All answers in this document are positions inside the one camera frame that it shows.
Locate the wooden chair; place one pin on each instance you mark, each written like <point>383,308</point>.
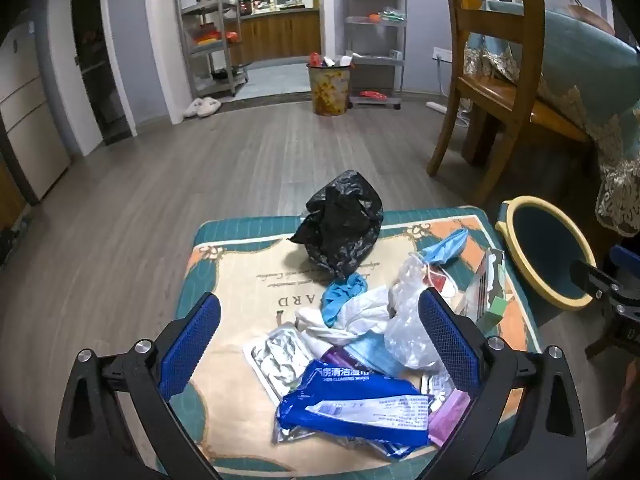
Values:
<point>492,25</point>

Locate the green small carton box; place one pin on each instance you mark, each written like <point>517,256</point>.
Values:
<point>480,280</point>

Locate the white wall socket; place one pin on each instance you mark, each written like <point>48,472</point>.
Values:
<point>442,55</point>

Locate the blue rubber glove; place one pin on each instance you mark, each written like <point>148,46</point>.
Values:
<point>340,295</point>

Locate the white refrigerator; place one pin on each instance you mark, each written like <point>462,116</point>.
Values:
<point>25,110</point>

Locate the teal bin with yellow rim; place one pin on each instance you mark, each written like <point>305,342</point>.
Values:
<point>540,245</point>

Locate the black plastic bag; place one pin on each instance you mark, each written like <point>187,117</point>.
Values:
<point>340,220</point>

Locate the white slipper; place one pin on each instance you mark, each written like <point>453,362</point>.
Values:
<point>210,107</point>
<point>192,109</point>

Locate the metal shelving rack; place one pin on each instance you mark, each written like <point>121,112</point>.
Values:
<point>210,50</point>

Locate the wooden kitchen cabinet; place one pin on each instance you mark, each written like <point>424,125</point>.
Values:
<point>280,35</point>

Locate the teal lace-trimmed tablecloth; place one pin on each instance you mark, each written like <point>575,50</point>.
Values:
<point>590,60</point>

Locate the red floral tissue packet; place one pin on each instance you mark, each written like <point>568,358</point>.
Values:
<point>442,282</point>

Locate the light blue face mask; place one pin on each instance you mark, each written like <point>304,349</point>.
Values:
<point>372,350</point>

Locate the small foil blister pack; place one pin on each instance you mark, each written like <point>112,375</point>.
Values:
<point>432,385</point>

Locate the clear plastic bag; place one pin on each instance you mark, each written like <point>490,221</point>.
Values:
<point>410,340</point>

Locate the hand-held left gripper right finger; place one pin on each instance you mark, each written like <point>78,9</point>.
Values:
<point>450,340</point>

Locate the grey storage cart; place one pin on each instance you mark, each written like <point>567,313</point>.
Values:
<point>372,60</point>

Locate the white tissue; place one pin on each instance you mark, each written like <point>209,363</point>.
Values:
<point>360,315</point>

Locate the teal printed cushion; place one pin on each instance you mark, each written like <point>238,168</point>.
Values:
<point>240,280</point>

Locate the floral trash can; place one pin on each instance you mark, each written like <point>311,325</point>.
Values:
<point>327,90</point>

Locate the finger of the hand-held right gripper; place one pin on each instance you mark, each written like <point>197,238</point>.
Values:
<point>590,277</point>
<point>627,257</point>

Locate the red plastic item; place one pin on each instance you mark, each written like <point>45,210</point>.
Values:
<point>372,95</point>

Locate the silver foil packet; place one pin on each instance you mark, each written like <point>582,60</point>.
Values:
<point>275,360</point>

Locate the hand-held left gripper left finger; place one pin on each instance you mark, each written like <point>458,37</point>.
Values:
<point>192,345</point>

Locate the white power strip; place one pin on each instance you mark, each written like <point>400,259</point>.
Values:
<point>436,107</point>

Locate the blue wet wipes packet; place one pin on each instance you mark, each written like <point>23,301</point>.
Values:
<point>350,400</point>

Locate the purple plastic packet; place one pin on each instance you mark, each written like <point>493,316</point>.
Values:
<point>447,420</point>

